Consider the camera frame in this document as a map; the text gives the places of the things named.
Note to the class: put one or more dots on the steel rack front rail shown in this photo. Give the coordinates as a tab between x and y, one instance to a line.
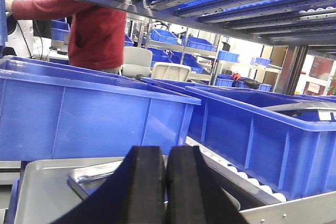
314	209

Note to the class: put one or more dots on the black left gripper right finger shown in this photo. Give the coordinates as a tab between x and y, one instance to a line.
194	195

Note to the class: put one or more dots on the blue bin upper left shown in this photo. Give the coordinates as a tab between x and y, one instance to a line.
50	111

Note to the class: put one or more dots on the grey office chair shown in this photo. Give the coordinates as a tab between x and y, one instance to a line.
137	61

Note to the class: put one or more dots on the beige plastic tray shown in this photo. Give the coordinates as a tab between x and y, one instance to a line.
170	71

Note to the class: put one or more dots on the matte silver tray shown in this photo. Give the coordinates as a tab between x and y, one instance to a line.
44	194

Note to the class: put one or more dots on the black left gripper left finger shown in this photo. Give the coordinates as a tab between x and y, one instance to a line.
134	193

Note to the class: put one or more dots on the roller track rail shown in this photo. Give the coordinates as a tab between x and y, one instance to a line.
236	176

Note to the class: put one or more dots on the shiny silver tray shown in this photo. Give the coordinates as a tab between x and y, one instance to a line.
86	180

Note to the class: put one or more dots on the blue bin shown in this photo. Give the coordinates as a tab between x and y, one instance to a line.
274	138
50	111

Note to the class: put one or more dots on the blue bin upper right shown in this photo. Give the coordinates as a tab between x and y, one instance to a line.
274	138

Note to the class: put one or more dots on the person in red sweater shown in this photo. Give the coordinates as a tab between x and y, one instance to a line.
97	33

